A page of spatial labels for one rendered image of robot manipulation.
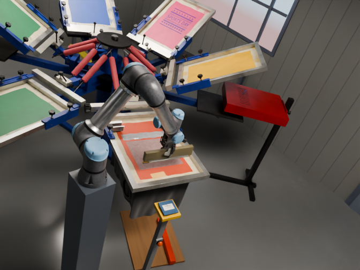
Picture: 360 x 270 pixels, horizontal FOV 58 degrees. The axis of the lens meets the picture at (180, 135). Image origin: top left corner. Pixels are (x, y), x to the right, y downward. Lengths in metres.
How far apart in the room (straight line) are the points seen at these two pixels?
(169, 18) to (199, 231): 2.33
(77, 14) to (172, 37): 1.02
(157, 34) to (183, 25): 0.30
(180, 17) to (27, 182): 2.37
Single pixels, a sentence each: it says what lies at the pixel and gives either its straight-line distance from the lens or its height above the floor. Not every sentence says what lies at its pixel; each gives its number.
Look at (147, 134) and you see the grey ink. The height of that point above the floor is 0.96.
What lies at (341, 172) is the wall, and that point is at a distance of 4.53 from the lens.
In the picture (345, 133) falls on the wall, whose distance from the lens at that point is 4.36.
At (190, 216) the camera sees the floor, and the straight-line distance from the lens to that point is 3.36.
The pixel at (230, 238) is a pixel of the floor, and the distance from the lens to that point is 3.36.
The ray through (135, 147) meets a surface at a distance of 2.41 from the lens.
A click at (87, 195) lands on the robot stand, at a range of 1.72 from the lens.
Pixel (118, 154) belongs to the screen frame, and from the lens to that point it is 2.27.
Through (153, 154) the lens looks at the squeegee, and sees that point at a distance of 2.12.
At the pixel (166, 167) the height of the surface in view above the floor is 0.96.
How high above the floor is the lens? 2.49
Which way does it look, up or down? 35 degrees down
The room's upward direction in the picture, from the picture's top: 18 degrees clockwise
